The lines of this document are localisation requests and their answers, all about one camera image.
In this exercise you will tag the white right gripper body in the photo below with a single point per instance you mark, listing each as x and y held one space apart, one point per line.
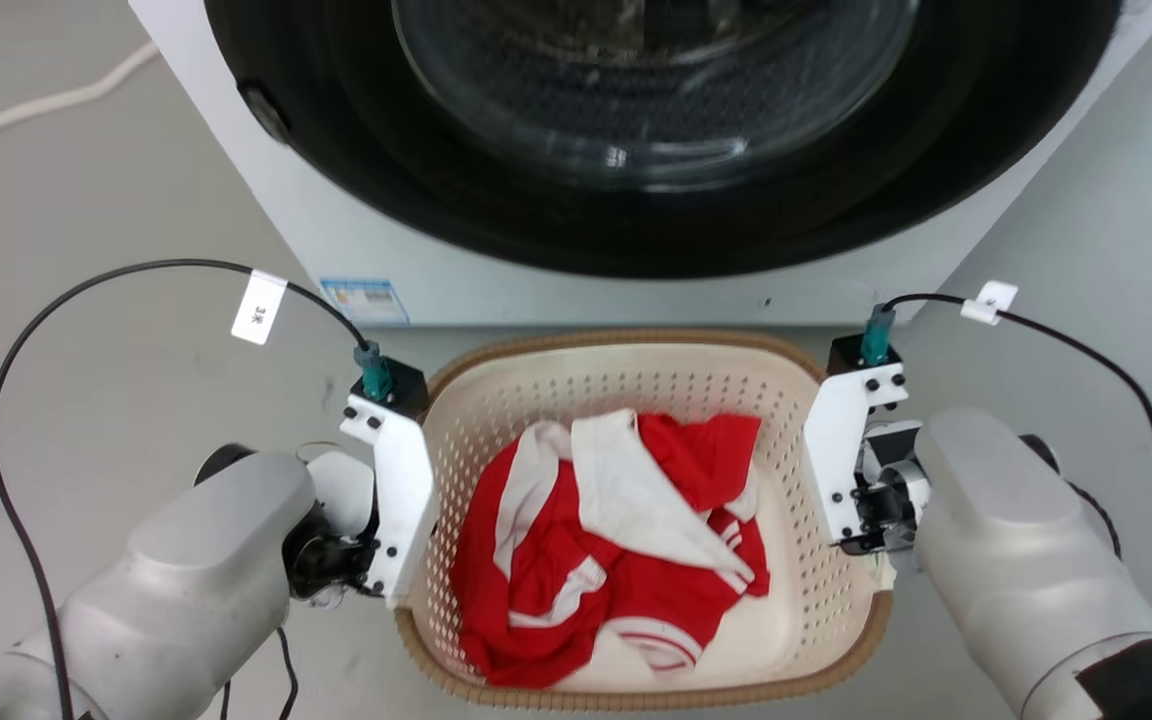
836 450

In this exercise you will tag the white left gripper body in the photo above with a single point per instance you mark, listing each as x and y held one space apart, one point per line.
404 480

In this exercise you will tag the beige perforated laundry basket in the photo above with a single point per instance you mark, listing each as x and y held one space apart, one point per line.
636 380

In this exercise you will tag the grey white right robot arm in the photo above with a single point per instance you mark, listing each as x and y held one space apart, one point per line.
1016 560

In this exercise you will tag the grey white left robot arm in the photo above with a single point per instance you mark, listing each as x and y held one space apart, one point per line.
186 570

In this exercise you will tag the red and white garment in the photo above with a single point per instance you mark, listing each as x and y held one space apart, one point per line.
546 570

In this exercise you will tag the blue white energy label sticker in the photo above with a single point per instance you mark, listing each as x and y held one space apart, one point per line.
364 300

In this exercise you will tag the white washing machine body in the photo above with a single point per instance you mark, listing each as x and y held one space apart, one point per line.
356 240

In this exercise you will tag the black round washing machine door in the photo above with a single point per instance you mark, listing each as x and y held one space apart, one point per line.
436 200

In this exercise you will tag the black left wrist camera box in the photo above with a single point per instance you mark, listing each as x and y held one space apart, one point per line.
401 385

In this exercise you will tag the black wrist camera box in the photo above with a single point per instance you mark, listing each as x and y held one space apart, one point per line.
848 355
401 385

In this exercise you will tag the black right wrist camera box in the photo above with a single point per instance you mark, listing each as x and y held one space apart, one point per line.
848 355

